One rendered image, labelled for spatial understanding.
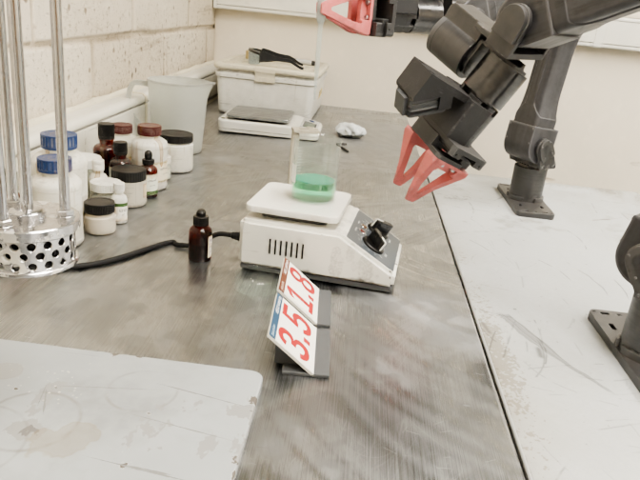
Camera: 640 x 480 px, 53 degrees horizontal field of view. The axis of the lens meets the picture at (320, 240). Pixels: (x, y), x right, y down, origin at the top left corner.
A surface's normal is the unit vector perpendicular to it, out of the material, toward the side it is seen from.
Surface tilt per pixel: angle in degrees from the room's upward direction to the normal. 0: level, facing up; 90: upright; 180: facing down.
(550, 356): 0
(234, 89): 94
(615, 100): 90
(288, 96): 94
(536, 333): 0
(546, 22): 90
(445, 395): 0
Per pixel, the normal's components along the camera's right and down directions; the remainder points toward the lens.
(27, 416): 0.09, -0.93
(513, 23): -0.73, 0.18
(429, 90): 0.36, 0.65
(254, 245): -0.19, 0.32
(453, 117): -0.74, -0.23
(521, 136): -0.87, -0.03
